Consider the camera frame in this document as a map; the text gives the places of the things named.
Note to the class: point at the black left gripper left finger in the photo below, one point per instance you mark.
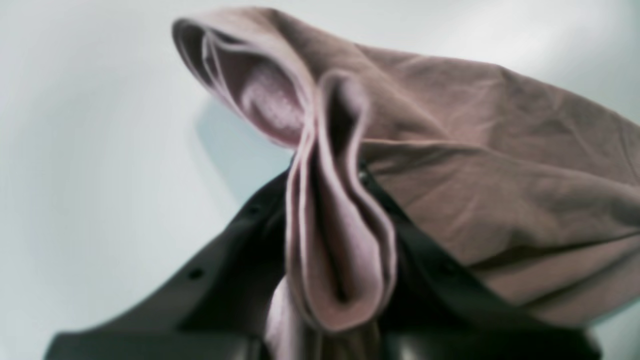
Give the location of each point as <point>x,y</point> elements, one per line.
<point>213,308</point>

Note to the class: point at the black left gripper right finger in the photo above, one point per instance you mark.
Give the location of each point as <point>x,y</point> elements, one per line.
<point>440,311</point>

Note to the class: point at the dusty pink T-shirt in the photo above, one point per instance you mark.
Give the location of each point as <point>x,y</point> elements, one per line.
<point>533,188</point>

